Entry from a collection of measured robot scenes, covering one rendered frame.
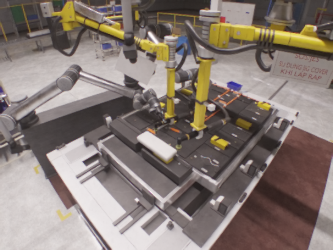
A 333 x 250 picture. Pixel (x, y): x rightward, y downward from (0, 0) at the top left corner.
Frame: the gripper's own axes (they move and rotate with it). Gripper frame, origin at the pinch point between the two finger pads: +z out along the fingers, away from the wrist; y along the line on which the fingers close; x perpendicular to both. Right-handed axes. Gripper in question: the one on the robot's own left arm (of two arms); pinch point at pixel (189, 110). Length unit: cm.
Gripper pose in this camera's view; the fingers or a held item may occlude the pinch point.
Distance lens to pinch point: 196.8
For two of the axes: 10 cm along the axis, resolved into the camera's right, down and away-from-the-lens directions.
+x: -7.8, 0.4, -6.2
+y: -5.0, -6.5, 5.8
